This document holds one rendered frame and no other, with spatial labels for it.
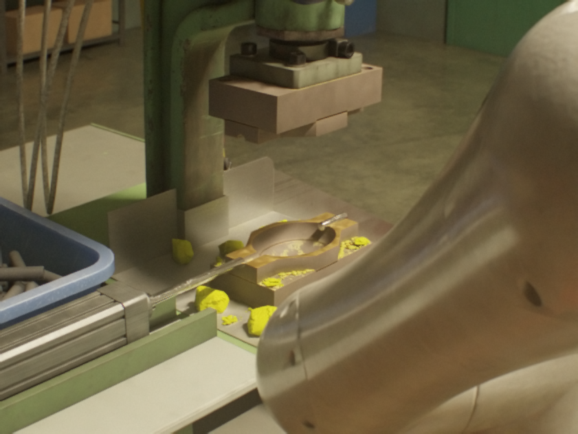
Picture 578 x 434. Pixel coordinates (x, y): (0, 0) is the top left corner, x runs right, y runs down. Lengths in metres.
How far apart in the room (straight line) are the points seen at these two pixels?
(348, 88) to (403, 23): 6.55
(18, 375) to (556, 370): 0.43
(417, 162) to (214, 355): 3.72
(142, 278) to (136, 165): 0.52
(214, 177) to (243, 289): 0.18
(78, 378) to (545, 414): 0.39
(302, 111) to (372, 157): 3.68
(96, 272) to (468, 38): 6.31
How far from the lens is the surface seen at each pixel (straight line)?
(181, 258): 1.10
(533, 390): 0.70
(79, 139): 1.72
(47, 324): 0.85
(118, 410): 0.85
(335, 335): 0.55
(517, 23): 6.96
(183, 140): 1.10
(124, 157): 1.61
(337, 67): 0.98
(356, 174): 4.39
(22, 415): 0.83
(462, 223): 0.36
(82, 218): 1.25
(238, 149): 4.69
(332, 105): 0.98
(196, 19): 1.05
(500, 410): 0.70
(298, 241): 1.10
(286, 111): 0.93
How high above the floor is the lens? 1.47
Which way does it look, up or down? 21 degrees down
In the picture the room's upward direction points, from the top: 1 degrees clockwise
